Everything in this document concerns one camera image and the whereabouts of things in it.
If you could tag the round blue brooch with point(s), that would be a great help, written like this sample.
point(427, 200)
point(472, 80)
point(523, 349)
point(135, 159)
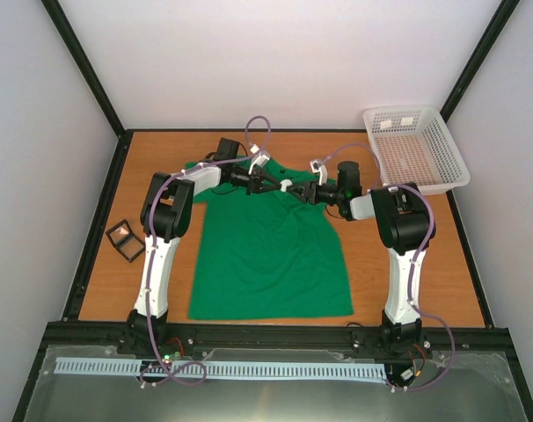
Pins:
point(285, 185)

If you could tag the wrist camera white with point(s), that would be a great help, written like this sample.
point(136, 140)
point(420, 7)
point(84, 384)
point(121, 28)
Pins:
point(319, 169)
point(259, 159)

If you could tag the white perforated plastic basket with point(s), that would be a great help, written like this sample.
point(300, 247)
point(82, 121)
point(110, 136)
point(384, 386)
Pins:
point(413, 144)

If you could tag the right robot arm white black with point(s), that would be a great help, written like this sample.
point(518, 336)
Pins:
point(405, 224)

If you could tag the right black frame post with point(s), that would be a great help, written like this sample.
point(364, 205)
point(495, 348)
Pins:
point(487, 40)

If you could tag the light blue cable duct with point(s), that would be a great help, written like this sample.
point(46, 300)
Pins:
point(226, 370)

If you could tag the left black frame post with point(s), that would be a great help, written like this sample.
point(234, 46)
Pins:
point(76, 50)

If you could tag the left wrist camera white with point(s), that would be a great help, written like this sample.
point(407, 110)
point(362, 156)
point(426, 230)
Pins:
point(259, 159)

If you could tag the black frame post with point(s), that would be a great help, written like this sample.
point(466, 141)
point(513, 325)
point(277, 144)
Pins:
point(487, 40)
point(76, 50)

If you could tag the black aluminium rail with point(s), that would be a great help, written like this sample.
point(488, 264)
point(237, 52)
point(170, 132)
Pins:
point(196, 339)

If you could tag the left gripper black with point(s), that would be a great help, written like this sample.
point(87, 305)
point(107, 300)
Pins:
point(254, 182)

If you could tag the black open brooch box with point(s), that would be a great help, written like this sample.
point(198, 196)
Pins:
point(124, 240)

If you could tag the small circuit board with led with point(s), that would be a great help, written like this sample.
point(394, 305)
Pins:
point(172, 354)

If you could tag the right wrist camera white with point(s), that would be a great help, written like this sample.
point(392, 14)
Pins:
point(319, 169)

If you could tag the green t-shirt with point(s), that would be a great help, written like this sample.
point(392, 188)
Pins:
point(267, 255)

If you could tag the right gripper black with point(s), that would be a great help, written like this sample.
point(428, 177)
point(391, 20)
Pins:
point(309, 192)

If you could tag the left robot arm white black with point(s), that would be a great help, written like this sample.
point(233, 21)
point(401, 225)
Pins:
point(165, 218)

